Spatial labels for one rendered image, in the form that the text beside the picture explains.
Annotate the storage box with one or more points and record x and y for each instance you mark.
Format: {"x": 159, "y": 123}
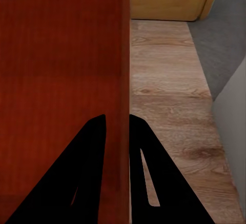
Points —
{"x": 62, "y": 63}

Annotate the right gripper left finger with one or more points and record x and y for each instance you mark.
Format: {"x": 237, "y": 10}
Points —
{"x": 69, "y": 192}

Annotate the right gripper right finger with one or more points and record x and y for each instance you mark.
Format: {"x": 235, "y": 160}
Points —
{"x": 178, "y": 202}

